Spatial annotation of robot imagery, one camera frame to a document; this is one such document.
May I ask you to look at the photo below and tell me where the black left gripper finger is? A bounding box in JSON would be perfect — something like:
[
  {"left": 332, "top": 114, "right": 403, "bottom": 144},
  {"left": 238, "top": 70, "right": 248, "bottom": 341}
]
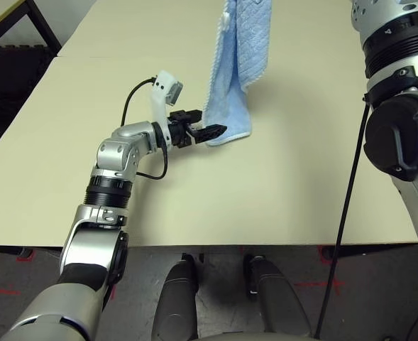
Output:
[
  {"left": 184, "top": 109, "right": 205, "bottom": 124},
  {"left": 189, "top": 123, "right": 229, "bottom": 146}
]

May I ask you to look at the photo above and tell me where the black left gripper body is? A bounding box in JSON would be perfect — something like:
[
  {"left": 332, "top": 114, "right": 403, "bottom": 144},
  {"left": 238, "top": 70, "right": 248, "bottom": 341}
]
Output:
[{"left": 165, "top": 110, "right": 198, "bottom": 149}]

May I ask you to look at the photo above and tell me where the light blue towel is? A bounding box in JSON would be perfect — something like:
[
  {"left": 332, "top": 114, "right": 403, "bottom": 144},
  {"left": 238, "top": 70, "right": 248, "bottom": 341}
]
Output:
[{"left": 202, "top": 0, "right": 274, "bottom": 148}]

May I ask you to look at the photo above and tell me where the black foam floor mat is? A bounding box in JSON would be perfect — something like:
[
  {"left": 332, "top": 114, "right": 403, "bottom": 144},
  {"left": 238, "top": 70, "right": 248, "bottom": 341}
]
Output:
[{"left": 0, "top": 44, "right": 57, "bottom": 168}]

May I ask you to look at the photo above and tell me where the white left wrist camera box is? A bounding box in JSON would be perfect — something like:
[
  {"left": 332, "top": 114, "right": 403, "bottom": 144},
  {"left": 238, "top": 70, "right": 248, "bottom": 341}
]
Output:
[{"left": 148, "top": 70, "right": 185, "bottom": 146}]

